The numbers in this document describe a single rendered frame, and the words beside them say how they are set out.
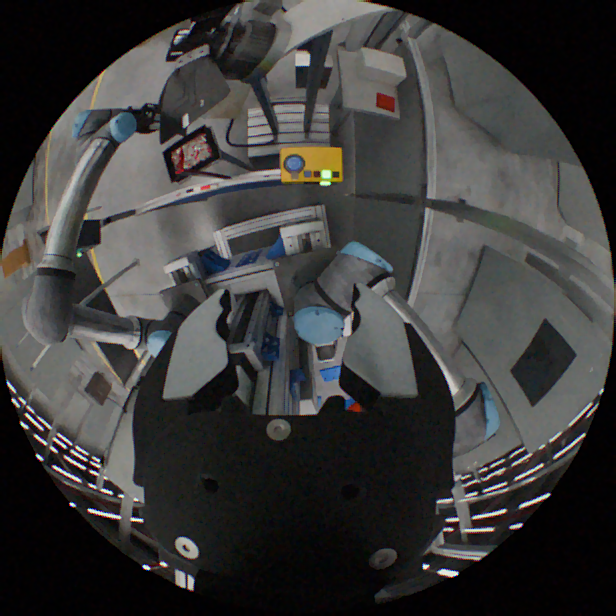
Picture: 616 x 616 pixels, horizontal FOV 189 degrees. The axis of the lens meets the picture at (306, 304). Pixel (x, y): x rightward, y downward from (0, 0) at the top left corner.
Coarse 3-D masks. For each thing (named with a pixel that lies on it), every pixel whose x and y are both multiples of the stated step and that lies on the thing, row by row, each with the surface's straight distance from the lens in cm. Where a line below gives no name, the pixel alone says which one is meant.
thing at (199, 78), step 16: (192, 64) 60; (208, 64) 56; (176, 80) 59; (192, 80) 54; (208, 80) 50; (224, 80) 47; (176, 96) 54; (192, 96) 50; (208, 96) 46; (224, 96) 43; (176, 112) 52; (192, 112) 47; (160, 128) 56; (176, 128) 50
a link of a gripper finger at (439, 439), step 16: (416, 336) 8; (416, 352) 8; (416, 368) 7; (432, 368) 7; (416, 384) 7; (432, 384) 7; (448, 384) 7; (384, 400) 6; (400, 400) 6; (416, 400) 6; (432, 400) 7; (448, 400) 7; (384, 416) 6; (400, 416) 6; (416, 416) 6; (432, 416) 6; (448, 416) 7; (416, 432) 6; (432, 432) 6; (448, 432) 6; (432, 448) 6; (448, 448) 6; (448, 464) 6; (448, 480) 6
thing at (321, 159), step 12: (288, 156) 52; (300, 156) 52; (312, 156) 53; (324, 156) 53; (336, 156) 54; (300, 168) 52; (312, 168) 52; (324, 168) 52; (336, 168) 53; (288, 180) 52; (300, 180) 52; (312, 180) 52; (324, 180) 52; (336, 180) 53
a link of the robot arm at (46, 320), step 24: (120, 120) 52; (96, 144) 51; (120, 144) 56; (96, 168) 47; (72, 192) 45; (72, 216) 43; (48, 240) 43; (72, 240) 43; (48, 264) 40; (72, 264) 44; (48, 288) 40; (72, 288) 42; (48, 312) 41; (48, 336) 44
